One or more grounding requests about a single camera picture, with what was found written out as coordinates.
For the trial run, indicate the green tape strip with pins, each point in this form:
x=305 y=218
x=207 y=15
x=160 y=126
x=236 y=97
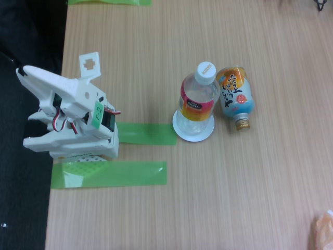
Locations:
x=148 y=134
x=125 y=173
x=109 y=1

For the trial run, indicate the orange and blue bottle can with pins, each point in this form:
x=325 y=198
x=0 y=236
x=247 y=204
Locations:
x=238 y=96

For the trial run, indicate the clear plastic bottle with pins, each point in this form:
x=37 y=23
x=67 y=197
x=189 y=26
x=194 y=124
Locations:
x=195 y=104

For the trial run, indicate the white round plate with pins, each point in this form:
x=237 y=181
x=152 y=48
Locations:
x=193 y=138

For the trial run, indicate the orange plastic bag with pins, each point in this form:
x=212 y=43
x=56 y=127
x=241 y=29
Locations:
x=323 y=231

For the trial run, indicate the green paper label sticker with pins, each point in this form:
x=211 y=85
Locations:
x=98 y=115

